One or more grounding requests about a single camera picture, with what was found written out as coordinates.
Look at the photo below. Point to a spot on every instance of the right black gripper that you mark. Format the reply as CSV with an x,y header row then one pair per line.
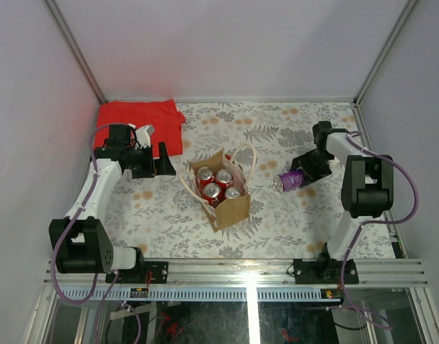
x,y
311,175

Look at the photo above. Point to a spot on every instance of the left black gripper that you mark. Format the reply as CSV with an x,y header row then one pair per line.
x,y
162,166

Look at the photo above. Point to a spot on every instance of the purple soda can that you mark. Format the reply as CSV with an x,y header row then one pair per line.
x,y
290,180

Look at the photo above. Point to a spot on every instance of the red cola can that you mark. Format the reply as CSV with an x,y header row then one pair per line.
x,y
232,193
224,178
213,194
204,176

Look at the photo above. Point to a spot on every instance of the red cola can front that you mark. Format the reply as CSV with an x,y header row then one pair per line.
x,y
213,194

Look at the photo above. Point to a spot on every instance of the watermelon canvas tote bag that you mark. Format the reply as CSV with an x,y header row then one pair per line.
x,y
226,212

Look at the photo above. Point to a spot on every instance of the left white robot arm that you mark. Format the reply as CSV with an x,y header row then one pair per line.
x,y
79,240

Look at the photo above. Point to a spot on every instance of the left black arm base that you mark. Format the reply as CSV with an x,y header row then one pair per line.
x,y
155,272

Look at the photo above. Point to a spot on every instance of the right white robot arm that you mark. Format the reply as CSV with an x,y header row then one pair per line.
x,y
367,189

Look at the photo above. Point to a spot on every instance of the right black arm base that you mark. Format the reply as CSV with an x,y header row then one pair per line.
x,y
314,272

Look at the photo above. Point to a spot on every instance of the red folded cloth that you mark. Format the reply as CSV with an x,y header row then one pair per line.
x,y
164,116

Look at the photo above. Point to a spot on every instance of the floral patterned table mat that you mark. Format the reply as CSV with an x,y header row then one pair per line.
x,y
161,218

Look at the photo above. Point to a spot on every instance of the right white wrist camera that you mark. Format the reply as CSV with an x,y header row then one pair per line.
x,y
335,164

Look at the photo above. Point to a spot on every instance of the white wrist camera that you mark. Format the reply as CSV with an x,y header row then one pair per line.
x,y
140,137
335,164

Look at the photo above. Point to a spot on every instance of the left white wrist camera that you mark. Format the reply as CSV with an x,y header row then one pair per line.
x,y
140,137

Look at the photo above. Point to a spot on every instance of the aluminium front rail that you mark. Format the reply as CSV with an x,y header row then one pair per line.
x,y
374,273

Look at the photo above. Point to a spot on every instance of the white slotted cable duct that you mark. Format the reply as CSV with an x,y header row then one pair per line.
x,y
218,294

